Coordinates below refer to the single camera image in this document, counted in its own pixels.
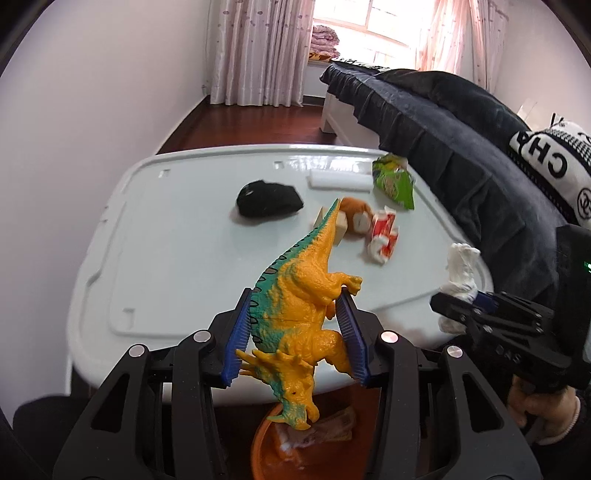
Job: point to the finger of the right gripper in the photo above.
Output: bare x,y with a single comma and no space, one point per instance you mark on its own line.
528,356
512,313

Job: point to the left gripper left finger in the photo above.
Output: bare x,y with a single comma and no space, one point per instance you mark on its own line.
153,416

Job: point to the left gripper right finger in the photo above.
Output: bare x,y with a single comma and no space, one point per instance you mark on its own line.
438,417

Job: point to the white tissue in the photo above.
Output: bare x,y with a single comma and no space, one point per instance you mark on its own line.
461,283

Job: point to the orange juice snack pouch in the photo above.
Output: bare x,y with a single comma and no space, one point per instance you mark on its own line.
336,428

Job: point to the red white wrapper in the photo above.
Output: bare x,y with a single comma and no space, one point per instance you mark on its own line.
384,235

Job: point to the orange toy dinosaur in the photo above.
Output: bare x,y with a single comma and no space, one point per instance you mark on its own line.
289,304

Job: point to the brown plush toy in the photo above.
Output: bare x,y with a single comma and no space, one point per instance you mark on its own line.
358,214

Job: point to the green snack wrapper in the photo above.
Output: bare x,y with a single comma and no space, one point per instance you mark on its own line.
391,175

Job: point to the small brown cardboard box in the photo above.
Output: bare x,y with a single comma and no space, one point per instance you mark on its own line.
341,225

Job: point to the white foam strip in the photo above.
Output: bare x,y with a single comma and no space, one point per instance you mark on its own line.
340,180

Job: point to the black cloth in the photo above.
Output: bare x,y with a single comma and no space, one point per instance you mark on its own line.
261,199

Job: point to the orange plastic trash bin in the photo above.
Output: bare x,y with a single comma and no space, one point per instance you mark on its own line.
342,460

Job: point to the right hand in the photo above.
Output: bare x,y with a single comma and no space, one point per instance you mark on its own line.
558,411

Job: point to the black white lettered pillow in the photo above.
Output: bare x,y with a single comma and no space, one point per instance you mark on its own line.
557,161

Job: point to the dark blue bed blanket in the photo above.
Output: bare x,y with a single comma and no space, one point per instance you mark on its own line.
456,136

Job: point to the white plastic storage box lid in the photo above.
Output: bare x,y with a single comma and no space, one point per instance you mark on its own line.
171,251

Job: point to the pink curtain right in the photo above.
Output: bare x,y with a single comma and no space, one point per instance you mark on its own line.
465,38

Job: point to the pink curtain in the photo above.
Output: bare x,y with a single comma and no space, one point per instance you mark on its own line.
465,38
258,52

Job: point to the folded pink blankets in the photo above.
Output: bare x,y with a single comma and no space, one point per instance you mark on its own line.
324,43

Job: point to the pink curtain left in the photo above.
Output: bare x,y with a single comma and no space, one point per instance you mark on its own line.
258,52

